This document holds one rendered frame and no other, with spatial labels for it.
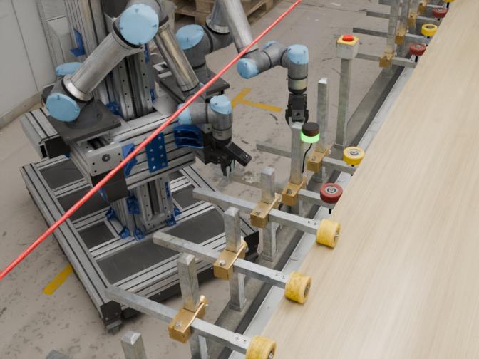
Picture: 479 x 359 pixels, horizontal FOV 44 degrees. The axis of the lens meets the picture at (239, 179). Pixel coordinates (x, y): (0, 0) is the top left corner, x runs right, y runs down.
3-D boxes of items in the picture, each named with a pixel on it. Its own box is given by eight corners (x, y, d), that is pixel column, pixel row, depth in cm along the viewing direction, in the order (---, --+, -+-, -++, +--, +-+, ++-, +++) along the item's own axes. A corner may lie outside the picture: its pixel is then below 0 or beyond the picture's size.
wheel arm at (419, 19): (366, 17, 353) (366, 10, 350) (367, 15, 355) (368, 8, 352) (440, 28, 336) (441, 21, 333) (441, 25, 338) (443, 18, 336)
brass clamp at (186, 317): (167, 337, 162) (165, 325, 159) (192, 302, 171) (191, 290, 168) (187, 345, 160) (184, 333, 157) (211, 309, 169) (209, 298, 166)
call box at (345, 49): (335, 59, 239) (336, 40, 234) (341, 51, 244) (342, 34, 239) (352, 62, 236) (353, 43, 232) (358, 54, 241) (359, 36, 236)
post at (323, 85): (313, 181, 249) (318, 80, 220) (316, 177, 252) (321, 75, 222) (321, 183, 248) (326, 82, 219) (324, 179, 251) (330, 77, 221)
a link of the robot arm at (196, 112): (180, 112, 223) (209, 112, 223) (178, 129, 214) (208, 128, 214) (178, 94, 218) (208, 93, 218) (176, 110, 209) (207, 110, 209)
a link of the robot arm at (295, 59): (296, 40, 217) (313, 48, 212) (296, 68, 224) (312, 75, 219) (281, 48, 213) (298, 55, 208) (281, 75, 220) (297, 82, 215)
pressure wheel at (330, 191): (316, 216, 217) (316, 191, 210) (323, 203, 222) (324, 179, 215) (336, 222, 214) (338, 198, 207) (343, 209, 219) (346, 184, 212)
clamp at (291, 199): (281, 203, 220) (281, 193, 217) (295, 182, 229) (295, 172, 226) (295, 207, 218) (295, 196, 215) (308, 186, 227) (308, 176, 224)
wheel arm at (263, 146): (256, 151, 250) (255, 143, 247) (259, 147, 252) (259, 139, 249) (355, 177, 233) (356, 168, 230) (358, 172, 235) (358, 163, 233)
